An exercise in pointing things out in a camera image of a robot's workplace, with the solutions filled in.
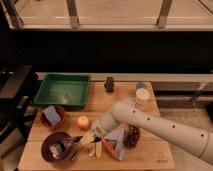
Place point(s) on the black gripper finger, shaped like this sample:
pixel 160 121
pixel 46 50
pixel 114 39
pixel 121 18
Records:
pixel 76 138
pixel 96 140

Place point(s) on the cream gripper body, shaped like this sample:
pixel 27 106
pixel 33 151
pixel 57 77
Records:
pixel 88 137

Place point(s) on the purple bowl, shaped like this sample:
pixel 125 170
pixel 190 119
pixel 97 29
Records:
pixel 45 152

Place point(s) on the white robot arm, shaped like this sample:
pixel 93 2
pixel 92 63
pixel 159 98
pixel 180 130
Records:
pixel 198 142

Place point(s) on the red bowl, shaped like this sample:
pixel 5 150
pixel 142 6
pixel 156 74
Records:
pixel 60 110

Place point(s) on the orange carrot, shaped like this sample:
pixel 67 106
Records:
pixel 109 148

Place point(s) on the orange fruit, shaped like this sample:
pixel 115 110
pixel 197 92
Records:
pixel 83 123

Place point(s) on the blue grey cloth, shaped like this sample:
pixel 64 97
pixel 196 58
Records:
pixel 116 138

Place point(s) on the blue sponge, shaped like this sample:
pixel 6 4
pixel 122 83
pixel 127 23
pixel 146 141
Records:
pixel 51 115

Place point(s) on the dark grape bunch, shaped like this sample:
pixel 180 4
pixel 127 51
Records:
pixel 132 137

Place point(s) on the green plastic tray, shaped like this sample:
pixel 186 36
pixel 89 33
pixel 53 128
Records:
pixel 65 90

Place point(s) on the dark small block toy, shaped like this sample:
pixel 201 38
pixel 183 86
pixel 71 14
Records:
pixel 109 84

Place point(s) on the black side stand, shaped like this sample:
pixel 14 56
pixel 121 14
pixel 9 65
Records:
pixel 17 89

